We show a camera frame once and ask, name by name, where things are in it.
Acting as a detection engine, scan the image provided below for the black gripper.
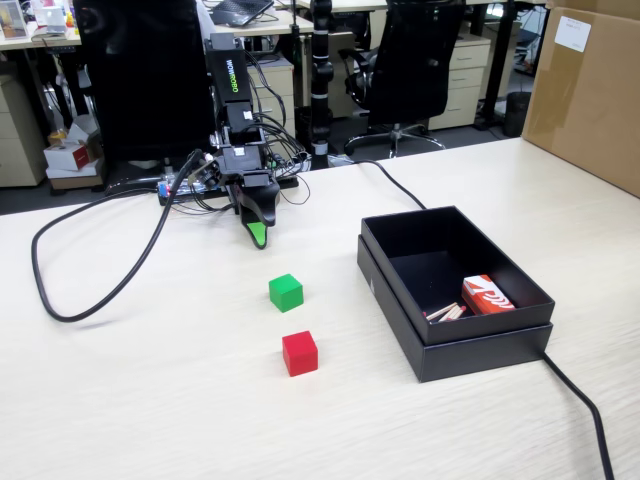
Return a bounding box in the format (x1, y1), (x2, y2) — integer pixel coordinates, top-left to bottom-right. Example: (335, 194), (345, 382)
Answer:
(219, 143), (282, 251)

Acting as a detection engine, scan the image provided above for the green cube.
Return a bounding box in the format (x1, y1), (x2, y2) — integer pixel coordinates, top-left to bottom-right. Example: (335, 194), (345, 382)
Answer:
(268, 273), (305, 314)

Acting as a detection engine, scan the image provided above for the red cube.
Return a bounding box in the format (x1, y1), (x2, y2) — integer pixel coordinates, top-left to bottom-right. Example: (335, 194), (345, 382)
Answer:
(281, 330), (320, 377)

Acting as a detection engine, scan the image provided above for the controller circuit board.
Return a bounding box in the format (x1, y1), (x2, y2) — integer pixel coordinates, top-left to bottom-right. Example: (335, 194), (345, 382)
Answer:
(156, 175), (221, 204)

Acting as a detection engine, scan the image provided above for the large black mesh office chair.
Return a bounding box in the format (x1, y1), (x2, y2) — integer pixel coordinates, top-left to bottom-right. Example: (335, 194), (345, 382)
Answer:
(72, 0), (217, 195)

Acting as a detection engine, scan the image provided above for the black cardboard box tray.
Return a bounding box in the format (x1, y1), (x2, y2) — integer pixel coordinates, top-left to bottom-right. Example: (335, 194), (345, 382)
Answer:
(360, 204), (557, 347)

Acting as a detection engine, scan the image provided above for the white and red small box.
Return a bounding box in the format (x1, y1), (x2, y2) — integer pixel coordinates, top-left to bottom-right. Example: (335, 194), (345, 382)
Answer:
(43, 141), (97, 173)

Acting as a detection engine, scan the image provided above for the dark laptop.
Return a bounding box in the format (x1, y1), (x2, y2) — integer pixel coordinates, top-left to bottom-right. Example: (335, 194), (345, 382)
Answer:
(208, 0), (276, 28)

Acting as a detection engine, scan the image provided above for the black office chair with armrests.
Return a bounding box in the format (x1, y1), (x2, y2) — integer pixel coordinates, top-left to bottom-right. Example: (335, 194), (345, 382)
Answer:
(338, 0), (467, 159)

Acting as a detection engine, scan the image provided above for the orange and white matchbox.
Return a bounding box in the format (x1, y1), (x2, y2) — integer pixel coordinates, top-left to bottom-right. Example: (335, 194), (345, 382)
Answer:
(460, 274), (516, 316)

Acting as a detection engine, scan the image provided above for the beige three-drawer cabinet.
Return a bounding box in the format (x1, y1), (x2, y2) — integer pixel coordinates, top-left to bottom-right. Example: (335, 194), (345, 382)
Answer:
(428, 38), (493, 133)

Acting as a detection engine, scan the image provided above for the beige low cabinet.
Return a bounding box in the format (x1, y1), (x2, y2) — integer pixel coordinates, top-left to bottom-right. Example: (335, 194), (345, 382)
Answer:
(0, 73), (49, 188)

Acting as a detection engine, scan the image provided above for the black cardboard box lid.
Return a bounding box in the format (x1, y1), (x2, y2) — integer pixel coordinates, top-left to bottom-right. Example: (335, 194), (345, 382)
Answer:
(356, 234), (555, 384)

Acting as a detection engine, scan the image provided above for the black waste bin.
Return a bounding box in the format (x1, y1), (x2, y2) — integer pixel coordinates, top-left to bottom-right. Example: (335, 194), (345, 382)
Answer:
(502, 91), (533, 138)

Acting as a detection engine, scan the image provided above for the large brown cardboard box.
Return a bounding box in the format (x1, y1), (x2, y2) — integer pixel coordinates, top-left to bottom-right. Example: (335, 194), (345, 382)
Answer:
(520, 0), (640, 199)

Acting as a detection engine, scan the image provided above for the white shipping label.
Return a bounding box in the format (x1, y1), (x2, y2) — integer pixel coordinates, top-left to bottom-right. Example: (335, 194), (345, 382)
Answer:
(554, 15), (593, 53)

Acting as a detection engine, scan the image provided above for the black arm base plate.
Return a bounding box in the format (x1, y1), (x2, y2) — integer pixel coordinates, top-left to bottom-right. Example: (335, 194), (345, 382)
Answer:
(158, 175), (301, 208)

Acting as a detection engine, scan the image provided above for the thin black wire loop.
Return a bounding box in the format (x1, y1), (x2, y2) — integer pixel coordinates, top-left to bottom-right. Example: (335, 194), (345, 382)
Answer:
(277, 167), (312, 207)

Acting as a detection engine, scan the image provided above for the gripper-mounted camera module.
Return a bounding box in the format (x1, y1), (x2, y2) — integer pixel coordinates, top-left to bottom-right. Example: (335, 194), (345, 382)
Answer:
(195, 153), (222, 190)

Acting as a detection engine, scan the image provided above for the thick black camera cable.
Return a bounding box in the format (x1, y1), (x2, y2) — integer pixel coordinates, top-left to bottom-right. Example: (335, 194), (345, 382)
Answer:
(31, 148), (205, 324)

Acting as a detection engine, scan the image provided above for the beige drawer cabinet with wires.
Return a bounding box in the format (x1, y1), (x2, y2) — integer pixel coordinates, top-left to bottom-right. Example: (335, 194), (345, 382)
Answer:
(246, 56), (297, 147)

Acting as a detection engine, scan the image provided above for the picture frame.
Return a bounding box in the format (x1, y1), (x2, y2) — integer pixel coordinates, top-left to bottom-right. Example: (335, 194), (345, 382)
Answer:
(0, 0), (29, 41)

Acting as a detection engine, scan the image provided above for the thick black power cable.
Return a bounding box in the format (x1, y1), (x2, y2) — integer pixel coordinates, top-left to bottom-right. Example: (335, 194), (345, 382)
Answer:
(349, 159), (616, 480)

